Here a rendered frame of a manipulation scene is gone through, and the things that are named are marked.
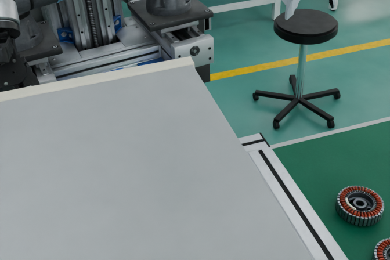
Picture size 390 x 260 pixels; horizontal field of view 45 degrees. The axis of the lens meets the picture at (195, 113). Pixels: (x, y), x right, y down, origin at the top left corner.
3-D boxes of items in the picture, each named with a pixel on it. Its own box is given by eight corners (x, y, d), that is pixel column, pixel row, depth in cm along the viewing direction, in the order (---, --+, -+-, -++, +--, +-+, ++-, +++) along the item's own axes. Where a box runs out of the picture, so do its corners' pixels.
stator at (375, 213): (364, 190, 126) (367, 179, 124) (391, 220, 117) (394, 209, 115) (327, 201, 123) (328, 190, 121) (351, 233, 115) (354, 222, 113)
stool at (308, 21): (246, 90, 304) (248, 8, 271) (316, 76, 314) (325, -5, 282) (283, 141, 261) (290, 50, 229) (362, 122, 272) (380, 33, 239)
